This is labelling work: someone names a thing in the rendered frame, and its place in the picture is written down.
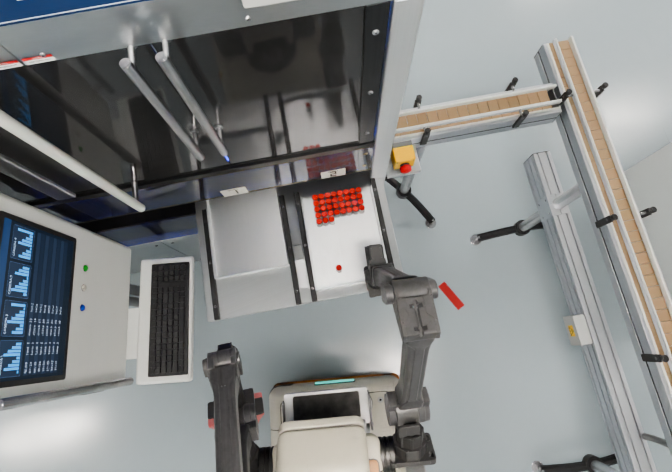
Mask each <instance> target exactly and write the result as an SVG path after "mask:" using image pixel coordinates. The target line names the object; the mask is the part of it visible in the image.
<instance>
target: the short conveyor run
mask: <svg viewBox="0 0 672 472"><path fill-rule="evenodd" d="M517 82H518V78H517V77H514V78H513V79H512V82H510V83H509V85H508V86H507V88H506V90H505V91H504V92H499V93H493V94H488V95H482V96H477V97H471V98H466V99H460V100H455V101H449V102H444V103H439V104H433V105H428V106H422V107H420V105H421V101H422V96H421V95H417V96H416V100H415V102H414V105H413V108H411V109H406V110H400V114H399V119H398V123H397V128H396V132H395V137H394V141H393V143H395V142H400V141H406V140H412V145H414V144H415V147H416V148H418V147H423V146H428V145H434V144H439V143H445V142H450V141H456V140H461V139H466V138H472V137H477V136H483V135H488V134H494V133H499V132H504V131H510V130H515V129H521V128H526V127H532V126H537V125H542V124H548V123H553V122H554V121H555V120H556V118H557V117H558V116H559V115H560V114H561V113H562V110H561V107H560V106H559V104H560V103H561V102H562V99H558V100H557V97H556V94H555V91H554V88H555V87H556V86H557V85H556V84H552V83H548V84H543V85H537V86H532V87H526V88H521V89H515V88H514V87H515V85H516V84H517Z"/></svg>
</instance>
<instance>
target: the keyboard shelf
mask: <svg viewBox="0 0 672 472"><path fill-rule="evenodd" d="M178 262H190V278H189V345H188V374H187V375H175V376H161V377H148V356H149V329H150V301H151V274H152V264H165V263H178ZM193 336H194V257H192V256H186V257H172V258H158V259H144V260H142V261H141V273H140V297H139V308H131V309H128V328H127V349H126V360H127V359H137V367H136V384H137V385H148V384H162V383H176V382H189V381H192V379H193Z"/></svg>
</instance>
